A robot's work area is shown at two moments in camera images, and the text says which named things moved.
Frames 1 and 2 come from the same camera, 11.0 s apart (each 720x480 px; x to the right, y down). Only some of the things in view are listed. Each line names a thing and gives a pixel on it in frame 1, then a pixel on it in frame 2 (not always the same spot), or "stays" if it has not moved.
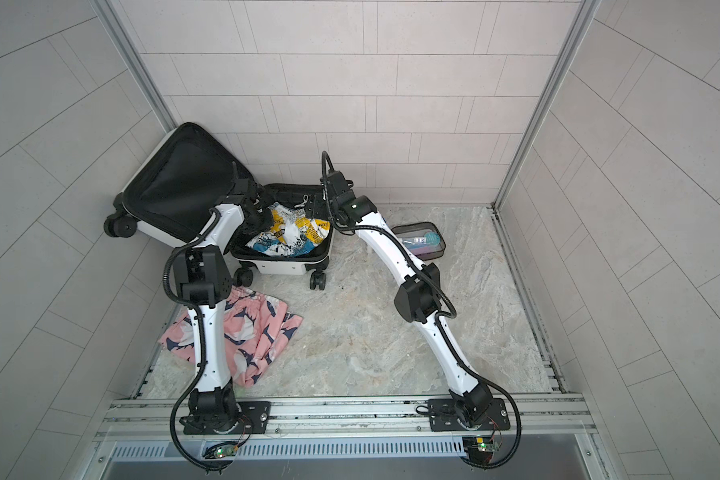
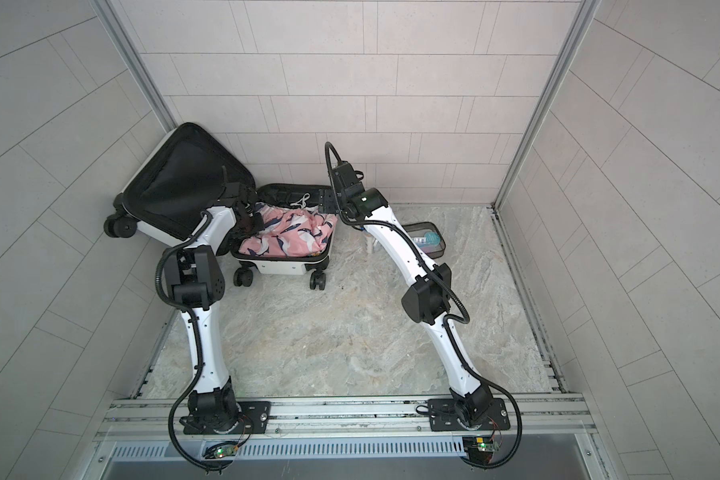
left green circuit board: [225, 451] stays
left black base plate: [255, 419] stays
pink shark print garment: [255, 327] -> [291, 232]
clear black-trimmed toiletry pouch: [424, 238] stays
